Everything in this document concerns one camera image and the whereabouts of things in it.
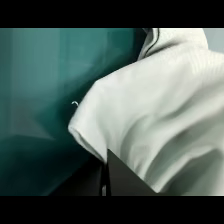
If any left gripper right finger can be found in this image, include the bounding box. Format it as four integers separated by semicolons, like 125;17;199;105
105;148;158;197

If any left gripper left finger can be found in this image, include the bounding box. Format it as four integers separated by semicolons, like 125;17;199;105
49;162;104;197

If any white shirt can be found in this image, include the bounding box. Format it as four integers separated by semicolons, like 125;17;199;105
67;27;224;197

